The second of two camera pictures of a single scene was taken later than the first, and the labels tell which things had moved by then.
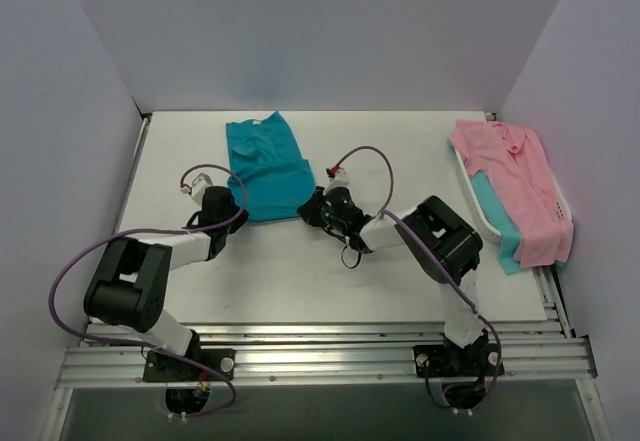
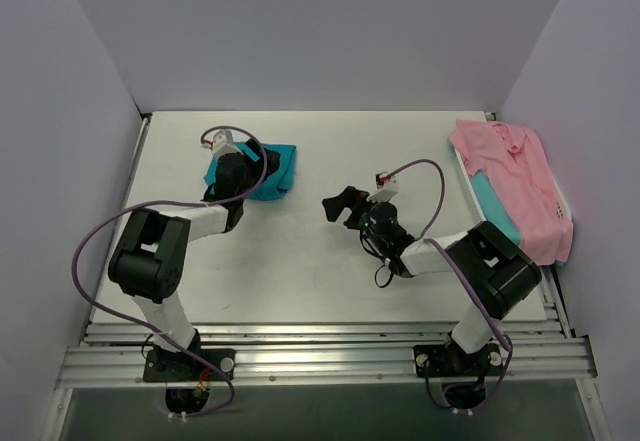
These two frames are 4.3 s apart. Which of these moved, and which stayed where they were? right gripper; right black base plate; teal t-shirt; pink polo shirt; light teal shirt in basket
Moved: teal t-shirt; right gripper
Stayed: light teal shirt in basket; pink polo shirt; right black base plate
